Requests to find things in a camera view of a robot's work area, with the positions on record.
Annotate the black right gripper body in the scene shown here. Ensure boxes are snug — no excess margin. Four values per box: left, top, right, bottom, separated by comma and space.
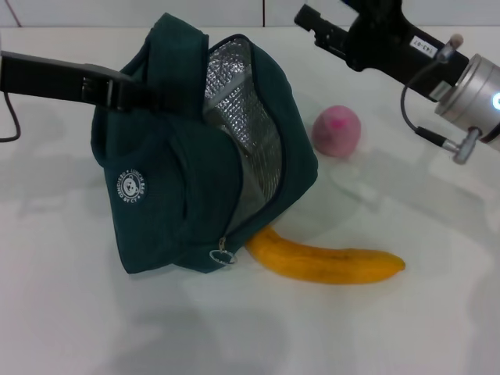
345, 0, 470, 104

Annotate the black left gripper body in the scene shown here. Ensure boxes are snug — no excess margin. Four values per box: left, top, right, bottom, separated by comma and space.
0, 50, 85, 105

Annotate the dark teal insulated lunch bag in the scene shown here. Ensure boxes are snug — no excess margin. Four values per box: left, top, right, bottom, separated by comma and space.
90, 12, 320, 277

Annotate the pink peach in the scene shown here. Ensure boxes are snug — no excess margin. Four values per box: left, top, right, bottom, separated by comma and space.
311, 104, 363, 159

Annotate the yellow banana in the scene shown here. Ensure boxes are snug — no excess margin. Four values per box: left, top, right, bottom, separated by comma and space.
245, 226, 406, 285

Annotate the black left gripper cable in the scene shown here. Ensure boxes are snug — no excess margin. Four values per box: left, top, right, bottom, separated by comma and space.
0, 91, 21, 142

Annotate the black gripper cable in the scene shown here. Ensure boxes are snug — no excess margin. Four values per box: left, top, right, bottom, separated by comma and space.
0, 91, 21, 142
400, 33, 465, 146

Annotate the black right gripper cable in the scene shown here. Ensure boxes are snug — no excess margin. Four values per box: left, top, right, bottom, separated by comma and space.
400, 33, 465, 146

